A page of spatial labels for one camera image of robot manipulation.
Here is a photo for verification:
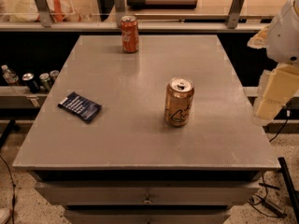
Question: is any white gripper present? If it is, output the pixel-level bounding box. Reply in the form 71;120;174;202
247;0;299;126

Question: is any orange soda can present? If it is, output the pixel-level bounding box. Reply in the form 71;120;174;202
164;77;194;127

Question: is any red coke can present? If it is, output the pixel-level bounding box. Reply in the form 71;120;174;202
121;16;139;53

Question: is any silver soda can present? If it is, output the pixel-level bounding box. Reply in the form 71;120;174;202
50;70;59;81

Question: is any green soda can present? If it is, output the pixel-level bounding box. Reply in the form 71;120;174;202
39;73;52;91

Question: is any dark blue soda can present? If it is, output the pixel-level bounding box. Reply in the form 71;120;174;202
22;73;40;93

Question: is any black bar right floor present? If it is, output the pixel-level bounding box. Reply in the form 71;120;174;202
278;157;299;224

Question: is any black bar floor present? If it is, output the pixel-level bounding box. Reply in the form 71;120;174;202
0;119;15;149
278;157;299;224

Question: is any blue snack bag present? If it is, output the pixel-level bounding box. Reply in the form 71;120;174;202
57;91;102;123

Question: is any upper grey drawer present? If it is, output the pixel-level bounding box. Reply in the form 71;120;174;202
36;181;259;206

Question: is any grey drawer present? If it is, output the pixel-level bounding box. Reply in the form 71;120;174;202
64;209;230;224
36;181;259;206

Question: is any lower grey drawer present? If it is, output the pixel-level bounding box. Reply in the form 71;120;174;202
64;209;230;224

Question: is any white plastic bag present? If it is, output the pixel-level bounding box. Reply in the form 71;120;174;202
8;0;82;23

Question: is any black bar left floor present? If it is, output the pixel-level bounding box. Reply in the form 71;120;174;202
0;119;15;149

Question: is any white shoe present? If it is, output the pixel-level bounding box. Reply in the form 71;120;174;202
0;208;11;224

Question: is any right metal bracket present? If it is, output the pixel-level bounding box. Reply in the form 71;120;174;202
226;0;245;29

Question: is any metal bracket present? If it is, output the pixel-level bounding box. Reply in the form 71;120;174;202
226;0;245;29
114;0;125;27
35;0;53;28

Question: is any black cable right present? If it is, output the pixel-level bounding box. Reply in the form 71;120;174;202
248;119;290;218

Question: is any black cable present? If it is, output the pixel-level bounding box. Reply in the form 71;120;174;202
0;154;17;224
248;119;290;218

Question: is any middle metal bracket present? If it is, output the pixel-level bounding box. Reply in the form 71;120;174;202
114;0;125;27

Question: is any left metal bracket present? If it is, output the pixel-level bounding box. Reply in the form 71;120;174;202
35;0;53;28

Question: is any black cable left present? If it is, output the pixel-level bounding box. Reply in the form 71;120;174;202
0;154;17;224

